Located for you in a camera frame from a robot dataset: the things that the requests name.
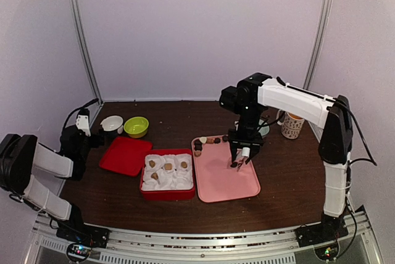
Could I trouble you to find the dark chocolate tray left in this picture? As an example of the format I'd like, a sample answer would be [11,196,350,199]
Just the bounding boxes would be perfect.
[194,140,202,151]

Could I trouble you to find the red tin box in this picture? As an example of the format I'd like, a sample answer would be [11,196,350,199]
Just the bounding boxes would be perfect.
[139,149,196,200]

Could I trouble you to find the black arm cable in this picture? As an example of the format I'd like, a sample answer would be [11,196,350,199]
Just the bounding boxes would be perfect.
[338,100,378,167]
[61,97,101,135]

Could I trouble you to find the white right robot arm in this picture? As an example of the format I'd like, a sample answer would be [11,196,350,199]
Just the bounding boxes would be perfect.
[219,73,353,241]

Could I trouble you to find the light blue ceramic bowl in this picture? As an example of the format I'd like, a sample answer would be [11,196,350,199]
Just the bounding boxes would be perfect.
[259,118,270,137]

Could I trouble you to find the white ceramic bowl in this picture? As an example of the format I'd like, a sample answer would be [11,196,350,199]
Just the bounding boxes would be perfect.
[100,115,123,135]

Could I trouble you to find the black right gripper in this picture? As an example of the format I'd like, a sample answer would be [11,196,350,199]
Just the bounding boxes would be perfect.
[228,103,264,162]

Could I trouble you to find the red tin lid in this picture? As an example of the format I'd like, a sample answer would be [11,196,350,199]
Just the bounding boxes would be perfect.
[99,136,152,177]

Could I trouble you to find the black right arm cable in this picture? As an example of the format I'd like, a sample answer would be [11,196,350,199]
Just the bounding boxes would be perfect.
[338,100,378,167]

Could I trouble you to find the aluminium frame post left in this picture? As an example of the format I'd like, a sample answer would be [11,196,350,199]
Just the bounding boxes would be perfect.
[70,0,103,105]

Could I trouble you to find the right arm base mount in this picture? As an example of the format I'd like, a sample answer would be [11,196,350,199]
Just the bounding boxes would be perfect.
[294,224,349,247]

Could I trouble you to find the aluminium frame post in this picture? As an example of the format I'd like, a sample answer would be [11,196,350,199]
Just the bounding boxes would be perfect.
[303,0,333,89]
[70,0,103,105]

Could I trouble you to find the white paper liner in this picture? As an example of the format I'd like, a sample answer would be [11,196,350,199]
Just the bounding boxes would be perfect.
[141,154,194,192]

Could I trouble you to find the pink plastic tray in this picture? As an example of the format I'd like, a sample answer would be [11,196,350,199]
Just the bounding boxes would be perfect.
[191,138,261,203]

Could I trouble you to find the aluminium frame post right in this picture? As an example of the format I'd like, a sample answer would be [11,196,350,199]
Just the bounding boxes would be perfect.
[303,0,333,89]

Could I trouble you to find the aluminium front rail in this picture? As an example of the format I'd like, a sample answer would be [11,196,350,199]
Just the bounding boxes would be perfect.
[29,211,383,264]

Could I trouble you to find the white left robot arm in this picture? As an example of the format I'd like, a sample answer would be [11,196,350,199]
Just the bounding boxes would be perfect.
[1,105,104,242]

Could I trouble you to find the white floral mug yellow inside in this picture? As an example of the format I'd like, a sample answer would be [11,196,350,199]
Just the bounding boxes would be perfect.
[276,110,305,139]

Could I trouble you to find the green plastic bowl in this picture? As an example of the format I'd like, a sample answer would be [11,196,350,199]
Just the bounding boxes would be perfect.
[123,117,149,139]

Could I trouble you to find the white heart chocolate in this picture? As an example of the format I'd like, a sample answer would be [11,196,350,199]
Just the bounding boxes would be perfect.
[199,136,207,144]

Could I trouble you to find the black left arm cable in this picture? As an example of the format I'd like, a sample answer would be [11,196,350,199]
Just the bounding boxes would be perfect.
[61,97,101,135]

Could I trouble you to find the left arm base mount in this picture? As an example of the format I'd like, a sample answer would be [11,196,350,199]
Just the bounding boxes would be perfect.
[56,225,110,248]

